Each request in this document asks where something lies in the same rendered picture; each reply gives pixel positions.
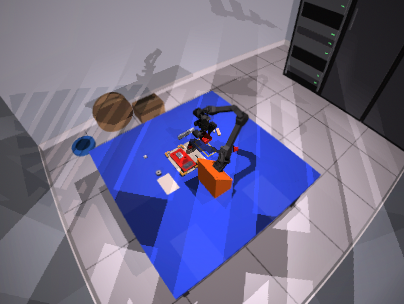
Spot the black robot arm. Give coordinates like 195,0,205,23
193,105,249,172

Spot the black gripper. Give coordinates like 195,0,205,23
192,121,217,140

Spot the white flat rectangle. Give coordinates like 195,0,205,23
157,173,179,194

